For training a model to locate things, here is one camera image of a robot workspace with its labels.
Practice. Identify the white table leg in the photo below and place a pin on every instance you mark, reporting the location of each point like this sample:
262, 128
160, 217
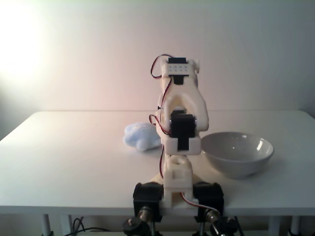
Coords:
46, 223
295, 226
274, 226
66, 225

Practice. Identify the skyblue plush doll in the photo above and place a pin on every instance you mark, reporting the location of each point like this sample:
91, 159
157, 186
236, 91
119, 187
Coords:
137, 135

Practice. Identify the black table clamp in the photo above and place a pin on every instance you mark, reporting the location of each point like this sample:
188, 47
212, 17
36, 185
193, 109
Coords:
209, 194
147, 194

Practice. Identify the grey ceramic bowl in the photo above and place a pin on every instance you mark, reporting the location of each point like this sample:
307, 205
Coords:
236, 159

